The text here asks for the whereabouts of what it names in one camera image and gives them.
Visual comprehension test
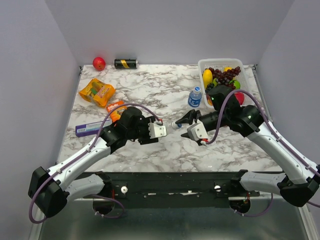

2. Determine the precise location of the blue label plastic bottle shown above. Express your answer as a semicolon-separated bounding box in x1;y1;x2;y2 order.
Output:
187;87;202;108

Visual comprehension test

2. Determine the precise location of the purple grape bunch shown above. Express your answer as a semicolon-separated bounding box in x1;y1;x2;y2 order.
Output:
209;66;241;90

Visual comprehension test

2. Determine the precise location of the black gold can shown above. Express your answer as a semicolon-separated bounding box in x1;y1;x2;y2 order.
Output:
114;59;139;69

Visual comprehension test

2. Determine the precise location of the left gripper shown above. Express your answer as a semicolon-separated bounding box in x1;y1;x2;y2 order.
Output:
127;116;159;146

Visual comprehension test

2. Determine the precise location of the red apple in basket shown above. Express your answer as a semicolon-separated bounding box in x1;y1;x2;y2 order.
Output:
234;92;245;105

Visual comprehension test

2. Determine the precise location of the yellow lemon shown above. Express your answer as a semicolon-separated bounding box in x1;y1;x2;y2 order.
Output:
223;67;232;72

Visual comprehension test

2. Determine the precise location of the dark blue grape bunch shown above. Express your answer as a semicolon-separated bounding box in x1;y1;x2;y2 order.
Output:
205;82;215;93

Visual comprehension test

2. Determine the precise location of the green apple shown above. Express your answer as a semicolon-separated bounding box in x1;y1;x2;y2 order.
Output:
229;79;241;90

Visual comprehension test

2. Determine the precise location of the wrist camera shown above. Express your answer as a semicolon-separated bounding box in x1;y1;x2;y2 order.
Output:
187;122;209;146
148;122;167;139

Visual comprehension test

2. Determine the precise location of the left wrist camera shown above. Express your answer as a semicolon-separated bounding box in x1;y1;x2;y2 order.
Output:
148;122;167;139

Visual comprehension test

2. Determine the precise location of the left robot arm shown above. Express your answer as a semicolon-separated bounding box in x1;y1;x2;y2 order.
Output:
28;104;166;223

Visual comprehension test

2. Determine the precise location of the orange razor box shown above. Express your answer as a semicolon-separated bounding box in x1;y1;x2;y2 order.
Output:
106;100;127;123

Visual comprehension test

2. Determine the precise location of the purple cable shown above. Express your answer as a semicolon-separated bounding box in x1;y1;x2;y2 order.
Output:
28;103;163;223
203;89;320;208

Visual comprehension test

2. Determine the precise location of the purple toothpaste box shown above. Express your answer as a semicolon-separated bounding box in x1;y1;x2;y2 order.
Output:
75;121;102;138

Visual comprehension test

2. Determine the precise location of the yellow mango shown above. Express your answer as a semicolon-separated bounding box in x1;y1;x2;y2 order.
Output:
202;69;213;89

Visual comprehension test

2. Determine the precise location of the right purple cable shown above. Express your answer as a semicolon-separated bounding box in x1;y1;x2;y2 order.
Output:
203;89;320;208

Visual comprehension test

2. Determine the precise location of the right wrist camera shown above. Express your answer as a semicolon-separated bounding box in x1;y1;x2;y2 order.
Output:
187;122;209;146

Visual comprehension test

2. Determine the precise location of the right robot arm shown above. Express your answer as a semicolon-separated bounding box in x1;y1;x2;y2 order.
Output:
176;85;320;207

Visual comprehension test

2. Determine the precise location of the blue white bottle cap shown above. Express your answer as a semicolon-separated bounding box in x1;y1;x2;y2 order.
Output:
193;86;201;94

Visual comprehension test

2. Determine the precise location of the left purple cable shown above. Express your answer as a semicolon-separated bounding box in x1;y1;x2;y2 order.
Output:
28;103;163;223

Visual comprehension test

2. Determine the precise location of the orange snack bag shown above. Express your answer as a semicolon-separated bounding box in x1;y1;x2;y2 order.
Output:
78;78;116;108

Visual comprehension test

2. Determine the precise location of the clear plastic bottle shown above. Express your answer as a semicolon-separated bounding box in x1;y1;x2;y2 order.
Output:
165;122;176;130

